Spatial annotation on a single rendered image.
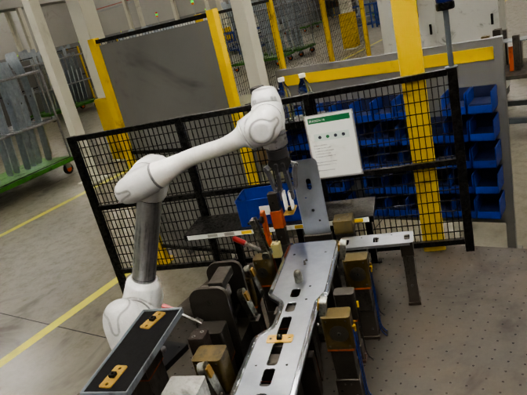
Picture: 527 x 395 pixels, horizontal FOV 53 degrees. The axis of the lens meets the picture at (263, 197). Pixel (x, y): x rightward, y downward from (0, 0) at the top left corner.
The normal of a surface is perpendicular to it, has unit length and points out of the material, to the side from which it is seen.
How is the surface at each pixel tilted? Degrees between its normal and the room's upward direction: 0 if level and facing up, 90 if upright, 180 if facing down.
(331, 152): 90
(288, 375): 0
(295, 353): 0
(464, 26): 90
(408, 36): 90
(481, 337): 0
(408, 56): 90
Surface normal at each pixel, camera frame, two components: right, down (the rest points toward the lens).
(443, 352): -0.22, -0.92
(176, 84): -0.51, 0.40
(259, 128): 0.04, 0.32
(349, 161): -0.24, 0.39
